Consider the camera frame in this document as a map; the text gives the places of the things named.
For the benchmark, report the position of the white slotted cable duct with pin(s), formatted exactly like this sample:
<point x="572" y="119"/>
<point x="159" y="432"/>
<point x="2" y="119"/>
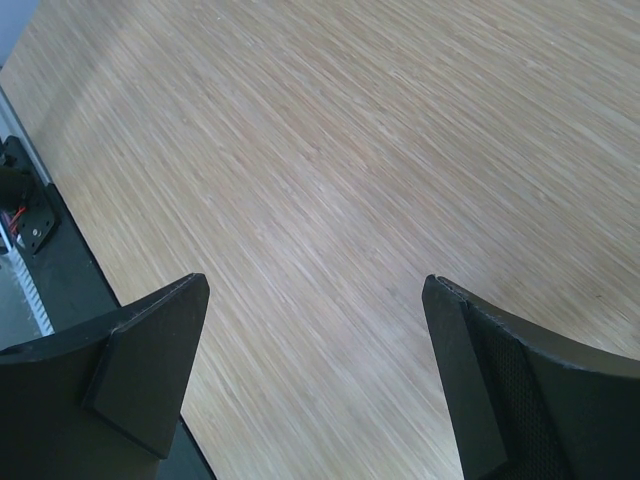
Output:
<point x="23" y="315"/>

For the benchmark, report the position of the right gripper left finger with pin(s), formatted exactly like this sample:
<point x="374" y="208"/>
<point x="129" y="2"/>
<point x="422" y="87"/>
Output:
<point x="102" y="399"/>

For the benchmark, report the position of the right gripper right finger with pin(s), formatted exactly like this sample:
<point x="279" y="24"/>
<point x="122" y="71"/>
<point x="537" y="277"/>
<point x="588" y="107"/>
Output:
<point x="526" y="402"/>

